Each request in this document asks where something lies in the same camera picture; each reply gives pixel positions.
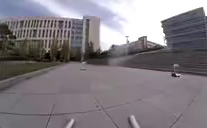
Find dark group of trees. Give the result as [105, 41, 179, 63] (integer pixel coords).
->
[83, 41, 109, 62]

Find small white object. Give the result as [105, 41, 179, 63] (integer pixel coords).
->
[79, 66, 88, 72]

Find grey concrete slab plaza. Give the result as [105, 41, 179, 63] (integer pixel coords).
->
[0, 61, 207, 128]

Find low wide building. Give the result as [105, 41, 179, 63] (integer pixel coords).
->
[108, 35, 166, 57]

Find row of trees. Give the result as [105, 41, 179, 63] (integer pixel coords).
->
[13, 38, 83, 63]

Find wide concrete stairs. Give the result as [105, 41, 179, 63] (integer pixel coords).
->
[86, 47, 207, 78]

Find robot's own part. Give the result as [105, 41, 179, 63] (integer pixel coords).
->
[64, 117, 76, 128]
[127, 114, 141, 128]

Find large pale building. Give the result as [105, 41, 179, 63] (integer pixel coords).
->
[0, 15, 101, 62]

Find small wheeled robot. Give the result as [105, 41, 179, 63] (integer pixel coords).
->
[170, 63, 182, 79]

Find raised concrete kerb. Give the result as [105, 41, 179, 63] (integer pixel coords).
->
[0, 63, 66, 94]

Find dark layered building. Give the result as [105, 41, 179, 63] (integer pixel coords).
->
[160, 6, 207, 50]

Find dark broad-crowned tree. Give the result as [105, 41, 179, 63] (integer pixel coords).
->
[0, 23, 18, 56]

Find street lamp post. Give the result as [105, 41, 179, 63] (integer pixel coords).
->
[124, 35, 130, 54]

